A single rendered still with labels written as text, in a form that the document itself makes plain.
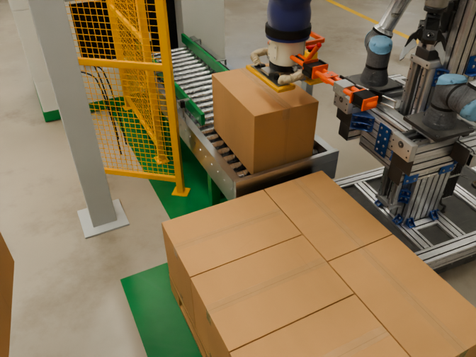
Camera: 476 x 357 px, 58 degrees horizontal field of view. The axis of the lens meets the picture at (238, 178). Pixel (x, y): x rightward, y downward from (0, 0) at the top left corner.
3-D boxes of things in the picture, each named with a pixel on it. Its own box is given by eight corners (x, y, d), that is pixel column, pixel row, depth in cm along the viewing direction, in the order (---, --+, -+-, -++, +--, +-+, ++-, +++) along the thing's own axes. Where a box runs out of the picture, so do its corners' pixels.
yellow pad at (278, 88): (245, 68, 232) (245, 59, 229) (261, 65, 235) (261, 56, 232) (278, 93, 208) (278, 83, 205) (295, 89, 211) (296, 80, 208)
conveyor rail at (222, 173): (127, 66, 411) (124, 47, 400) (132, 66, 413) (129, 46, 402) (233, 207, 247) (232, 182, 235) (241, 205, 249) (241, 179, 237)
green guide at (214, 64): (181, 42, 422) (180, 32, 417) (191, 40, 426) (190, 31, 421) (260, 110, 309) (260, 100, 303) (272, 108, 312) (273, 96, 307)
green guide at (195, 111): (128, 51, 403) (127, 42, 398) (139, 49, 407) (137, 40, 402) (191, 128, 290) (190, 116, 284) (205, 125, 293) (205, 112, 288)
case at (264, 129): (213, 129, 290) (211, 73, 266) (265, 116, 303) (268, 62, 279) (253, 177, 247) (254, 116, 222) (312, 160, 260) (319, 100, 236)
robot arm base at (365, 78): (376, 73, 243) (380, 56, 237) (393, 83, 232) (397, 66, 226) (353, 77, 239) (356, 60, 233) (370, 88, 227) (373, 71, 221)
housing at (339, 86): (331, 91, 187) (333, 81, 184) (343, 88, 189) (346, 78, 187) (341, 97, 182) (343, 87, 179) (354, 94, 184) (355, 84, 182)
